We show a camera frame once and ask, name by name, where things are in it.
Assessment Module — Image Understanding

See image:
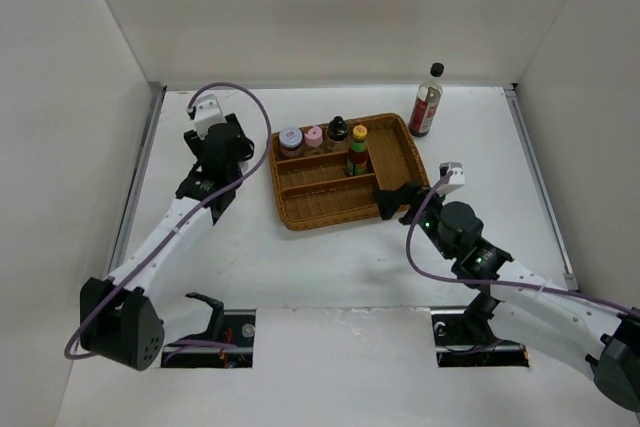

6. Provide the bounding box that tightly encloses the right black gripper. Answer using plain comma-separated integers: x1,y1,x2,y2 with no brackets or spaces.
372,181,456,260

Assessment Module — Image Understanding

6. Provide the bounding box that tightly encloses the red sauce bottle green label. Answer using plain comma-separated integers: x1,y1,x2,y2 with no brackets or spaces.
346,124,369,176

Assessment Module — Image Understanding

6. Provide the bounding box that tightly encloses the sauce jar white lid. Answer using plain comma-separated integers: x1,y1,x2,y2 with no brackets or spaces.
278,127,304,159

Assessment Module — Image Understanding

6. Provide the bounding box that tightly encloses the pink lid spice shaker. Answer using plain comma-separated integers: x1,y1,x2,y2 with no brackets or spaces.
304,125,323,156

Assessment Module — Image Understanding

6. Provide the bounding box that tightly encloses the black lid pepper shaker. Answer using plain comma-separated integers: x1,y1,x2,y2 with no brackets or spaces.
325,116,349,152

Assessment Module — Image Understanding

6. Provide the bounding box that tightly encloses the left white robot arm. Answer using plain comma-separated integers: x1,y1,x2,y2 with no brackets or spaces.
75,111,255,371

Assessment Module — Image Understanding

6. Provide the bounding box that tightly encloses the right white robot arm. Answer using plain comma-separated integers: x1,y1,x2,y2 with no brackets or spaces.
374,178,639,412

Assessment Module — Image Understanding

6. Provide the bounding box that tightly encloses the tall dark vinegar bottle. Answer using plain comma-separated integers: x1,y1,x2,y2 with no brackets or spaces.
408,62,445,137

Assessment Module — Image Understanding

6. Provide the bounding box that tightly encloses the brown wicker divided basket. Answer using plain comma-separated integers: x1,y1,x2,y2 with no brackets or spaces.
269,113,429,231

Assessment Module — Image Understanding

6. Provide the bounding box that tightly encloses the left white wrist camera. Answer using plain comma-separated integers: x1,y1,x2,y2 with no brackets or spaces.
190,94,225,139

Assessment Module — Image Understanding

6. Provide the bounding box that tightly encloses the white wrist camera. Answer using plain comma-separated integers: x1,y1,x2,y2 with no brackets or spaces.
437,162,465,196
190,94,225,139

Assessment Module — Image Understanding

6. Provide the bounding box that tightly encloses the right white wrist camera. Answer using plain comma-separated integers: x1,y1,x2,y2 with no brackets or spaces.
437,162,465,196

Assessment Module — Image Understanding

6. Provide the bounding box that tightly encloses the left metal table rail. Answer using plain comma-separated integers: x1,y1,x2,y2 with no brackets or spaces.
98,82,167,279

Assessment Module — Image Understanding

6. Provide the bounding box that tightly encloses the metal table rail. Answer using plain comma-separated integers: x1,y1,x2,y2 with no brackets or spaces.
503,84,581,293
98,82,167,279

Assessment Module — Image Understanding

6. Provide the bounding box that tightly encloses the right metal table rail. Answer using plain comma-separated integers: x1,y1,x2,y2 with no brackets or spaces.
503,84,581,293

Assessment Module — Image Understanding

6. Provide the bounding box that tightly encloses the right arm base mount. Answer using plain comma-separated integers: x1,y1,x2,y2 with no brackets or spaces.
430,293,529,368

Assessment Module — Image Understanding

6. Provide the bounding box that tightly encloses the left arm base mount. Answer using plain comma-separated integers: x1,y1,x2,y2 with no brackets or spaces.
159,292,257,369

